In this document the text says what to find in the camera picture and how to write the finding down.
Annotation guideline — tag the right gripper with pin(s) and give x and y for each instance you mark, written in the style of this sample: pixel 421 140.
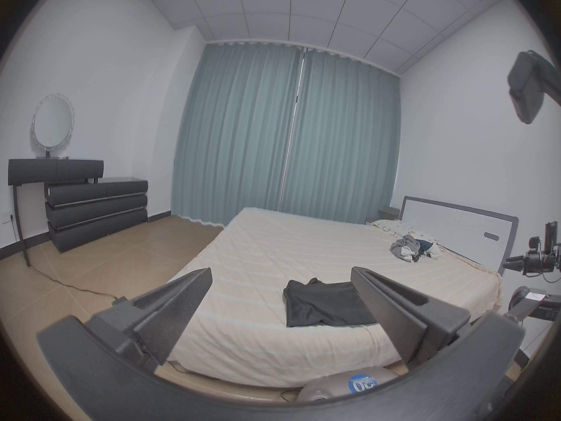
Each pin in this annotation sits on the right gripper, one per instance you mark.
pixel 534 262

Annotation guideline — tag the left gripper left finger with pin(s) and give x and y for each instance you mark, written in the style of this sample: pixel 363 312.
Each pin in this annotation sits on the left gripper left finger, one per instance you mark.
pixel 175 309

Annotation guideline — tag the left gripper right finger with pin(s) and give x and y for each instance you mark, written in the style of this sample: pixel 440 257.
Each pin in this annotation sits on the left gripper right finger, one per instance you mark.
pixel 407 318

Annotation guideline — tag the black polo shirt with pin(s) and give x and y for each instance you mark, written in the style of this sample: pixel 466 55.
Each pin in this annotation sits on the black polo shirt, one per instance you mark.
pixel 315 305

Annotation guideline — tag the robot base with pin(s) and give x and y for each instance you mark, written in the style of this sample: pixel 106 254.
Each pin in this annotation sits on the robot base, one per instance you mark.
pixel 333 386

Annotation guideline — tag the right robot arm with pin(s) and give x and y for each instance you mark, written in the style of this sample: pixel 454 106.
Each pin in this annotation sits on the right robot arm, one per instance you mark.
pixel 537 307

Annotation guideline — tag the pile of clothes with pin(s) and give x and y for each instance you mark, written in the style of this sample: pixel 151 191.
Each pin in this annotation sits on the pile of clothes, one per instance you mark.
pixel 405 248

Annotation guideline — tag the bed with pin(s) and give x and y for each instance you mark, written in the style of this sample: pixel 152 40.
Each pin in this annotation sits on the bed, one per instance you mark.
pixel 263 252

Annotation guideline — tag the white printed pillow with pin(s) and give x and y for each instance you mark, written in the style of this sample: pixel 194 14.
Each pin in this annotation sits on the white printed pillow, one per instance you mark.
pixel 396 225

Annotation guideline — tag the grey bedside table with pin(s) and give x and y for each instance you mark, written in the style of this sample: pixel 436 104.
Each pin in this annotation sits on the grey bedside table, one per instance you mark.
pixel 389 213

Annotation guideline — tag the black chest of drawers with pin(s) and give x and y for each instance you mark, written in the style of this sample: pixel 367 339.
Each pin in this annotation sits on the black chest of drawers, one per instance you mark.
pixel 96 213

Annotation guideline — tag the round white mirror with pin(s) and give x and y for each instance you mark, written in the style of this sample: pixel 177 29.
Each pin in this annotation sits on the round white mirror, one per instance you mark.
pixel 52 123

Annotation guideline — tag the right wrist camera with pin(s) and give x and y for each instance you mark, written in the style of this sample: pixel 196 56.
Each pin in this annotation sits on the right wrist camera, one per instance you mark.
pixel 534 244

